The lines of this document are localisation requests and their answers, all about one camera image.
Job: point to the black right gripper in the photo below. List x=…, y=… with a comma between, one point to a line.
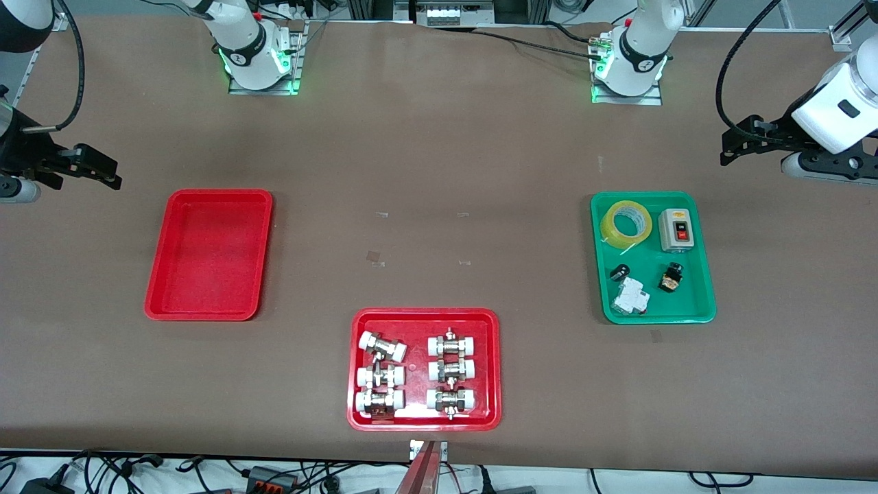
x=19, y=147

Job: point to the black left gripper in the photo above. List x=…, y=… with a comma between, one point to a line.
x=780, y=130

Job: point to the yellow tape roll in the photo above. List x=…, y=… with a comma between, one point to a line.
x=610, y=230

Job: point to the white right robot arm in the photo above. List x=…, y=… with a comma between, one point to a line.
x=240, y=41

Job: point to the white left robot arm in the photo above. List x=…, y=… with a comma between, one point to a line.
x=641, y=55

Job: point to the empty red plastic tray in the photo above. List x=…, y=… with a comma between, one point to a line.
x=206, y=261

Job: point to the green plastic tray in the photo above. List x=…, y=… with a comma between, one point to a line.
x=693, y=302

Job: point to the red tray holding fittings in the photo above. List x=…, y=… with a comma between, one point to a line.
x=418, y=370

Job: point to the black and gold component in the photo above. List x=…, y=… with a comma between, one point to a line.
x=671, y=278

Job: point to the small black cylinder part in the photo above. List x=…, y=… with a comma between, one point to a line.
x=620, y=272

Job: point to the white circuit breaker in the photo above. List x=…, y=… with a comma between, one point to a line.
x=631, y=297

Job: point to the white power strip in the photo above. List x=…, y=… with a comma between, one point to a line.
x=456, y=15

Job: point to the black power adapter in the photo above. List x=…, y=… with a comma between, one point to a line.
x=44, y=486

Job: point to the metal fitting with white caps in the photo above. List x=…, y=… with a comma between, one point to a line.
x=382, y=346
x=452, y=344
x=381, y=377
x=452, y=370
x=379, y=401
x=451, y=400

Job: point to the black box with orange connectors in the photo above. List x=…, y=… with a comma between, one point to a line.
x=271, y=478

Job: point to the red aluminium profile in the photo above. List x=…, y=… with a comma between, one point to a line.
x=420, y=473

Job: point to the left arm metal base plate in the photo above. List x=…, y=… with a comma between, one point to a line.
x=651, y=99

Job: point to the grey push-button switch box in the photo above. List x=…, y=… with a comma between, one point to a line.
x=675, y=230

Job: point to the aluminium table edge rail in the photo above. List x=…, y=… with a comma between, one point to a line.
x=34, y=72

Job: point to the aluminium frame profile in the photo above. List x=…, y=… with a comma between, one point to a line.
x=847, y=31

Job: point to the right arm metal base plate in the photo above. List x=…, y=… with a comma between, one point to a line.
x=296, y=68

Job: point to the white bracket with label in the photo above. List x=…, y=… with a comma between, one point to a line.
x=442, y=449

